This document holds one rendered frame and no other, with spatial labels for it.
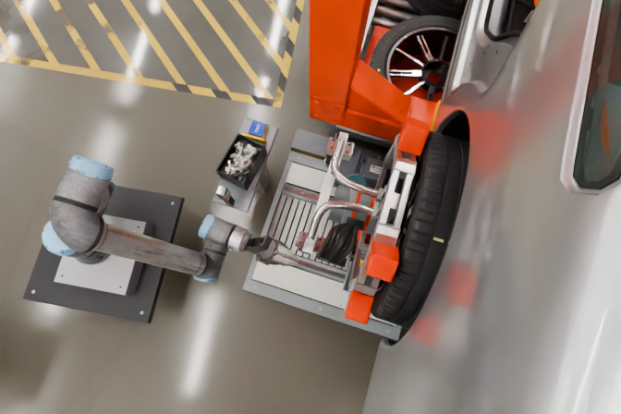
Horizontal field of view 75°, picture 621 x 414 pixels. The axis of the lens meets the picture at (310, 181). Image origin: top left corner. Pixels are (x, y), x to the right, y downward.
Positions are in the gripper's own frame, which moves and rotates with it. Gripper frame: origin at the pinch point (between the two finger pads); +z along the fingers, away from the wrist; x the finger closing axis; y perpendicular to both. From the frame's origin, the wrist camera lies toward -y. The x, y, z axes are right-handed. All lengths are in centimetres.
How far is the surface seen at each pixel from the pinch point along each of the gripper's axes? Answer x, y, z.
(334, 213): -14.8, -18.3, 6.5
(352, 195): -21.4, -22.3, 9.8
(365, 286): 6.5, -23.3, 22.6
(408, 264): 1.9, -40.2, 29.0
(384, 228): -5.5, -40.3, 20.0
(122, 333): 41, 93, -69
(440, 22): -140, -10, 23
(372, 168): -61, 18, 18
